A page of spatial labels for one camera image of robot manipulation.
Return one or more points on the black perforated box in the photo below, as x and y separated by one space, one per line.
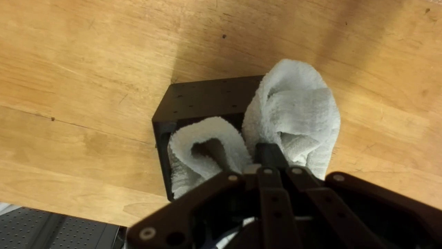
202 98

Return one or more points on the white cloth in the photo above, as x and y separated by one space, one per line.
295 105

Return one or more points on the dark grey ribbed panel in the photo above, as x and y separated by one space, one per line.
56 229

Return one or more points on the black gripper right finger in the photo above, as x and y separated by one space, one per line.
368 207

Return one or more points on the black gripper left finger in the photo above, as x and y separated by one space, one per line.
198 201

